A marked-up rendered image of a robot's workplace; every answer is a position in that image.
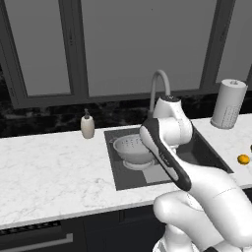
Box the white colander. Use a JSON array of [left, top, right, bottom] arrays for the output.
[[112, 134, 157, 171]]

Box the dark grey sink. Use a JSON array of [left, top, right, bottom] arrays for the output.
[[103, 125, 234, 192]]

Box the grey curved faucet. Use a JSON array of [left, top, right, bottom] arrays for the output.
[[147, 69, 172, 120]]

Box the orange tangerine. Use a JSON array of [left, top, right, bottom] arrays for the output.
[[237, 154, 251, 166]]

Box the white soap dispenser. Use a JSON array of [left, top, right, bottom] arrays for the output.
[[80, 108, 95, 140]]

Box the grey framed window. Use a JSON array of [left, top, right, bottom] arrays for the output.
[[0, 0, 252, 109]]

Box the dark cupboard door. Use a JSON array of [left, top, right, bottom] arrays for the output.
[[82, 205, 165, 252]]

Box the white paper towel roll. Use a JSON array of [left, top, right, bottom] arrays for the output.
[[210, 79, 248, 130]]

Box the dark dishwasher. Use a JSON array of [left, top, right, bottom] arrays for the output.
[[0, 219, 87, 252]]

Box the silver dishwasher handle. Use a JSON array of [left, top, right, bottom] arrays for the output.
[[0, 232, 74, 252]]

